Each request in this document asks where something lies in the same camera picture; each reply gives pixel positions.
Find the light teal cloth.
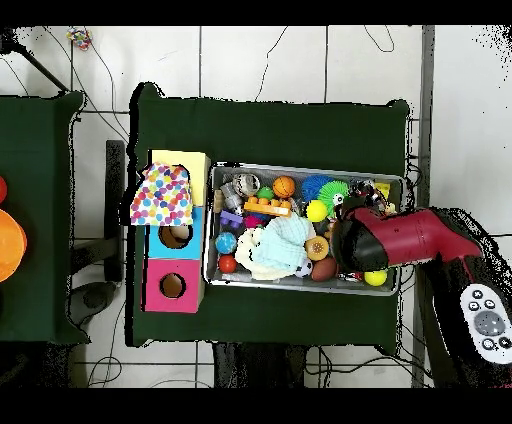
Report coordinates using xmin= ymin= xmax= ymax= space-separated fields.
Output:
xmin=254 ymin=214 xmax=315 ymax=273

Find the colourful patterned cloth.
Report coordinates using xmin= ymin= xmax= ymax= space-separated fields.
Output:
xmin=129 ymin=162 xmax=195 ymax=228

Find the shallow clear bin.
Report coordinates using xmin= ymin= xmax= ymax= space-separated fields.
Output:
xmin=203 ymin=163 xmax=405 ymax=297

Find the wooden box with three holes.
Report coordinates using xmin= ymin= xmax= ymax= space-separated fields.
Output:
xmin=142 ymin=148 xmax=213 ymax=315

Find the orange building block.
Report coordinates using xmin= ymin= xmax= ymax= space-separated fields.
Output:
xmin=243 ymin=196 xmax=293 ymax=219

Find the crushed silver can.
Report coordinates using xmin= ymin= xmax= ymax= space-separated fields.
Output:
xmin=231 ymin=171 xmax=260 ymax=197

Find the small orange basketball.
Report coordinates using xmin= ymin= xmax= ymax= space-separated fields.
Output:
xmin=272 ymin=175 xmax=297 ymax=199

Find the cream yellow cloth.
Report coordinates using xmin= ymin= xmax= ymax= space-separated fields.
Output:
xmin=233 ymin=229 xmax=297 ymax=281

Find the blue globe ball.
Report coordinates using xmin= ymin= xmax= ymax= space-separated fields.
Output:
xmin=215 ymin=231 xmax=239 ymax=255

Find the yellow ball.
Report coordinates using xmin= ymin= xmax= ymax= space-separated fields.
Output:
xmin=306 ymin=199 xmax=329 ymax=223

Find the blue spiky ball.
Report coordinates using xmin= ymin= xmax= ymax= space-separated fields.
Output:
xmin=300 ymin=174 xmax=329 ymax=201

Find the green spiky ball with eyes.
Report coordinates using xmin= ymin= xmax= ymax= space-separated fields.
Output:
xmin=317 ymin=180 xmax=351 ymax=211

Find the dark green table cloth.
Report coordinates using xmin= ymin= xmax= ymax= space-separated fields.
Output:
xmin=127 ymin=82 xmax=411 ymax=349

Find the small brown football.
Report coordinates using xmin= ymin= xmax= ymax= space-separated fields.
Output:
xmin=310 ymin=257 xmax=337 ymax=283

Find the green covered side table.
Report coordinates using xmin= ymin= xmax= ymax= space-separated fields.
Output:
xmin=0 ymin=91 xmax=85 ymax=345

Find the orange bowl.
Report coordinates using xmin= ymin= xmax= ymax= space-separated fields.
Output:
xmin=0 ymin=207 xmax=29 ymax=284

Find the small colourful toy on floor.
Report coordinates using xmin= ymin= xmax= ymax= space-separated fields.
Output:
xmin=66 ymin=27 xmax=93 ymax=51

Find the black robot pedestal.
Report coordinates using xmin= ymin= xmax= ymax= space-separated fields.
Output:
xmin=211 ymin=342 xmax=309 ymax=389

